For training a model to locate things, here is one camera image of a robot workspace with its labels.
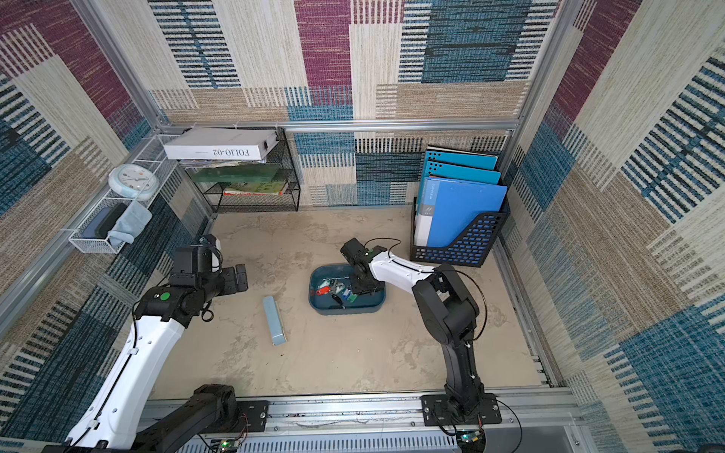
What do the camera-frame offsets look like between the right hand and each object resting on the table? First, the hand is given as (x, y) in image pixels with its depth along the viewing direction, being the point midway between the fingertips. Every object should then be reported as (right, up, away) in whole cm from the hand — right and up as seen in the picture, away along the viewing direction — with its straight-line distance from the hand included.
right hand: (362, 285), depth 95 cm
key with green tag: (-3, -4, -1) cm, 5 cm away
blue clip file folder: (+28, +26, -3) cm, 38 cm away
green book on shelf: (-38, +37, -1) cm, 53 cm away
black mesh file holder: (+35, +13, -1) cm, 38 cm away
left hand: (-36, +7, -19) cm, 41 cm away
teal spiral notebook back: (+33, +42, -1) cm, 54 cm away
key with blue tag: (-5, -3, -1) cm, 6 cm away
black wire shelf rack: (-32, +32, +28) cm, 53 cm away
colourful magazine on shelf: (-37, +33, +4) cm, 50 cm away
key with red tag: (-13, -2, +1) cm, 13 cm away
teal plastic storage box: (+1, -5, -4) cm, 7 cm away
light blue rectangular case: (-26, -9, -10) cm, 29 cm away
